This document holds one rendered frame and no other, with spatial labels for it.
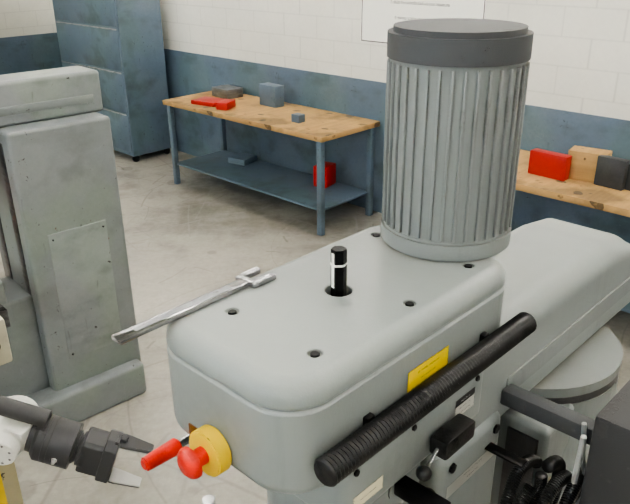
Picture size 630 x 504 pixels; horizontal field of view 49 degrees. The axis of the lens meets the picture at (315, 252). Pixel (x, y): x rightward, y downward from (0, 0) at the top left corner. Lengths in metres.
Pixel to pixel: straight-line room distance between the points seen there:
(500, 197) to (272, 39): 6.20
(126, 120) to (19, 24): 2.78
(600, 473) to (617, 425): 0.09
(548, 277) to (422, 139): 0.46
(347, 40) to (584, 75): 2.18
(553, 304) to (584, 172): 3.58
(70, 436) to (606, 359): 1.04
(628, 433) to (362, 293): 0.40
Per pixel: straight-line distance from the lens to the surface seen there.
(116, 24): 8.06
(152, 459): 0.96
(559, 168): 4.82
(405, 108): 0.98
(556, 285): 1.32
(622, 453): 1.06
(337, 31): 6.52
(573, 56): 5.32
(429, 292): 0.94
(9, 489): 3.04
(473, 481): 1.24
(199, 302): 0.90
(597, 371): 1.46
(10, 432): 1.41
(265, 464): 0.82
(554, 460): 1.24
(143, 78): 8.25
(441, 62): 0.95
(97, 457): 1.41
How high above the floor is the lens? 2.32
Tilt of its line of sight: 24 degrees down
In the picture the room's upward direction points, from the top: straight up
